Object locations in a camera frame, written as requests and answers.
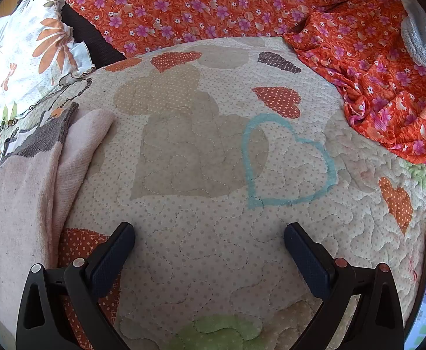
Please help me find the heart print quilted blanket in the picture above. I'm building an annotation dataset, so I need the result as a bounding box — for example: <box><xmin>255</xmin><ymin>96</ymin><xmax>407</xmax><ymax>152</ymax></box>
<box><xmin>58</xmin><ymin>36</ymin><xmax>426</xmax><ymax>350</ymax></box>

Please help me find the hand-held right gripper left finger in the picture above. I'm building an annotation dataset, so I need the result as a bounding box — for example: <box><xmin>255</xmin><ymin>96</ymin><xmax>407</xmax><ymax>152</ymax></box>
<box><xmin>16</xmin><ymin>222</ymin><xmax>136</xmax><ymax>350</ymax></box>

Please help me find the orange floral sheet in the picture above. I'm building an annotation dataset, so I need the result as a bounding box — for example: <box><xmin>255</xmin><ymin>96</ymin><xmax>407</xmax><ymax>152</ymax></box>
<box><xmin>66</xmin><ymin>0</ymin><xmax>426</xmax><ymax>170</ymax></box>

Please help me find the white floral pillow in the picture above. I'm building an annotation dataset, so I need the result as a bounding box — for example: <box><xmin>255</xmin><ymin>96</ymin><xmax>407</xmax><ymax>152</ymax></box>
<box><xmin>0</xmin><ymin>0</ymin><xmax>96</xmax><ymax>143</ymax></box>

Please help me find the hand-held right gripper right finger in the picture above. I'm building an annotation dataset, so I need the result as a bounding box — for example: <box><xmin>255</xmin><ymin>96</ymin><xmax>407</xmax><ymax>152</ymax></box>
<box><xmin>284</xmin><ymin>222</ymin><xmax>405</xmax><ymax>350</ymax></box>

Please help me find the pink grey small garment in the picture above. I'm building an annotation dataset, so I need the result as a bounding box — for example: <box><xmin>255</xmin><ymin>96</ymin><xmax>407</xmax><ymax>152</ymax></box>
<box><xmin>0</xmin><ymin>101</ymin><xmax>116</xmax><ymax>310</ymax></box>

